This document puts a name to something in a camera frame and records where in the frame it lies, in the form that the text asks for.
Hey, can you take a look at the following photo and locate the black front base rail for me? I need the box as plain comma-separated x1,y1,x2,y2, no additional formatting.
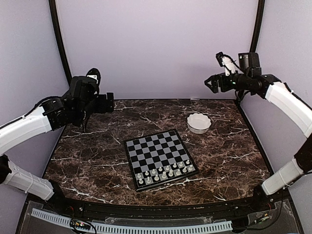
25,189,291,220

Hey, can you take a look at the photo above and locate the black frame post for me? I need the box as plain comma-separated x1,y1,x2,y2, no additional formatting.
48,0,74,78
250,0,266,54

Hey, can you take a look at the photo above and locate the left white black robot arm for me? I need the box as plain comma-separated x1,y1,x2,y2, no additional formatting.
0,68,114,213

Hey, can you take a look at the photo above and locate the white chess king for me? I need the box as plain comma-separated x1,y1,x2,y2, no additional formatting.
168,169,174,178

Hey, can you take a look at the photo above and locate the left black frame post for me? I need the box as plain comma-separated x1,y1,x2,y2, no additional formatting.
48,0,74,78

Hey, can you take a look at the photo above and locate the white scalloped bowl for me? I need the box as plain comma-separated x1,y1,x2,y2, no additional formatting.
187,113,212,134

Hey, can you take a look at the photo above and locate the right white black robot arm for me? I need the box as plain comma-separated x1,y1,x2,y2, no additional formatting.
204,52,312,212

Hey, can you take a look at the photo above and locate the right black frame post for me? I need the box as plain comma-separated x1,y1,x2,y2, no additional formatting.
250,0,266,54

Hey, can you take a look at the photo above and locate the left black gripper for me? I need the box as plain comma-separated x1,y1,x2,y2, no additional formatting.
75,92,114,122

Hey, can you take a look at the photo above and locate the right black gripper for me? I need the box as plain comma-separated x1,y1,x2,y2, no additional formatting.
205,71,251,93

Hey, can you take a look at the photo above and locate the black and white chessboard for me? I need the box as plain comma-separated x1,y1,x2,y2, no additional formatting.
123,129,199,192

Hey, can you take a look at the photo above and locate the white slotted cable duct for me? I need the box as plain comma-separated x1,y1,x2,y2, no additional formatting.
31,208,233,234

